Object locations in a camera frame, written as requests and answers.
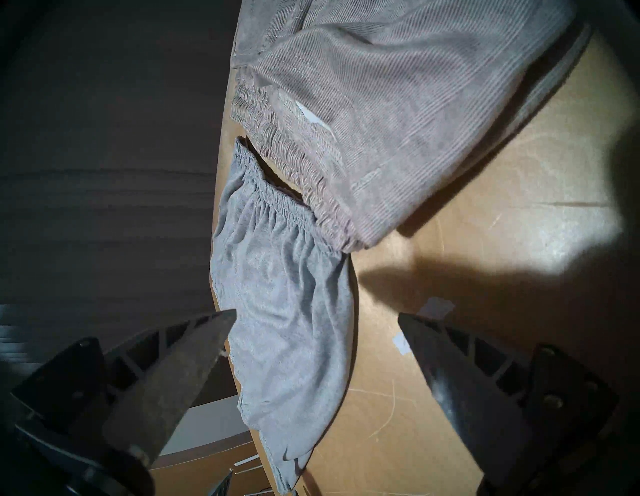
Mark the light grey shorts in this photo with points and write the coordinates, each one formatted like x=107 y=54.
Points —
x=280 y=300

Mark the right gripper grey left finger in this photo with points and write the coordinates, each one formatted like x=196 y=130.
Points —
x=165 y=385

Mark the brown pleated curtain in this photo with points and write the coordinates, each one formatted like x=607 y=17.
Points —
x=110 y=150

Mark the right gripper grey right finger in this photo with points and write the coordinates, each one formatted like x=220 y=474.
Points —
x=465 y=390

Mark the light wooden table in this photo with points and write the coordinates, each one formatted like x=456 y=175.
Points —
x=500 y=225

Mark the white tape strip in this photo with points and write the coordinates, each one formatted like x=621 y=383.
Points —
x=402 y=344

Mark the beige sweat shorts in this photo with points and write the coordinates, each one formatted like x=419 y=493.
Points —
x=400 y=100

